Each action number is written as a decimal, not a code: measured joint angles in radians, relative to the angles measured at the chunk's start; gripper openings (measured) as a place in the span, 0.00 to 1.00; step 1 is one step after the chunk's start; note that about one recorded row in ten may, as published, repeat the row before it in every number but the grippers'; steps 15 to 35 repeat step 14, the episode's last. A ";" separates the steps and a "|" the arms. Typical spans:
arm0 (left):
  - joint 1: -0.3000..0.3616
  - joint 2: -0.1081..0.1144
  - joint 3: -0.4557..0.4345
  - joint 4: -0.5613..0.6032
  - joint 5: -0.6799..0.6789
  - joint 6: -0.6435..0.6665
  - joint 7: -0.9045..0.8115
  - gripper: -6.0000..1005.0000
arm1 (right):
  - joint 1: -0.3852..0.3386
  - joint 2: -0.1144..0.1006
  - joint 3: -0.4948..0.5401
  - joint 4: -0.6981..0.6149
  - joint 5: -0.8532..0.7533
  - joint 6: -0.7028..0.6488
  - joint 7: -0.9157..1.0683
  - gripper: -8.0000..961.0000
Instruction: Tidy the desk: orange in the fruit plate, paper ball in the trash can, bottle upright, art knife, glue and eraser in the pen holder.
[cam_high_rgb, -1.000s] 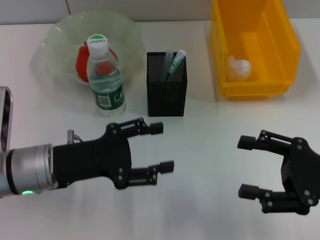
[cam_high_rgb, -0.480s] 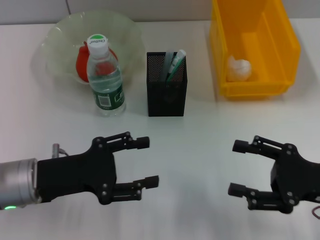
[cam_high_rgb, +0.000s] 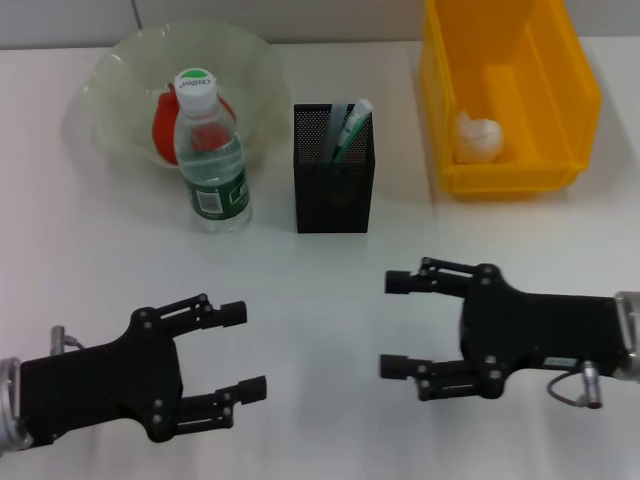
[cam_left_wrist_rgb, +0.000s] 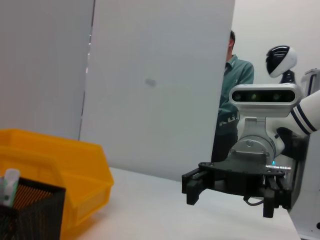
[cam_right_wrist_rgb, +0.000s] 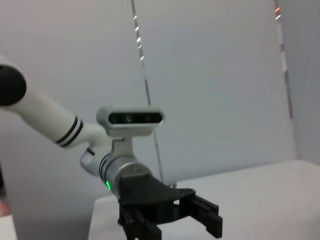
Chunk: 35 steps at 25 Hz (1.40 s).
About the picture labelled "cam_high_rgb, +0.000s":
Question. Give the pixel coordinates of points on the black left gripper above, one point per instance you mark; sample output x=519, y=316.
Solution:
x=100, y=385

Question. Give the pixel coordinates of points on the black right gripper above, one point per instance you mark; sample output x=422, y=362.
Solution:
x=540, y=325

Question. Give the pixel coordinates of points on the clear green-label water bottle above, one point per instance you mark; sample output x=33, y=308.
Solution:
x=215, y=165

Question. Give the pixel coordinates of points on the green utility knife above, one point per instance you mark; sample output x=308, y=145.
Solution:
x=352, y=127

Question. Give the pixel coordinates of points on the white paper ball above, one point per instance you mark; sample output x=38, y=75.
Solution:
x=480, y=137

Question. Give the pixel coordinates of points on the grey glitter pen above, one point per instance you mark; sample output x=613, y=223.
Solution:
x=334, y=127

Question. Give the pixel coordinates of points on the red tomato toy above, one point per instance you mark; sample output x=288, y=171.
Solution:
x=162, y=125

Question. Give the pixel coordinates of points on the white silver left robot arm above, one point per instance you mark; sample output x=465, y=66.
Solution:
x=7, y=400

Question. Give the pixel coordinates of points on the black mesh pen holder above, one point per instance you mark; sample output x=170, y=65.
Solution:
x=332, y=200

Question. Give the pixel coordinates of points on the pale green glass fruit plate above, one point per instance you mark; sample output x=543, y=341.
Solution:
x=125, y=65

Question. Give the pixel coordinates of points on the silver left wrist connector knob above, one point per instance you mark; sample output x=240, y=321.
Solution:
x=59, y=336

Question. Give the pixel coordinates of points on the yellow plastic bin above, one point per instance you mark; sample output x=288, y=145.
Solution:
x=500, y=60

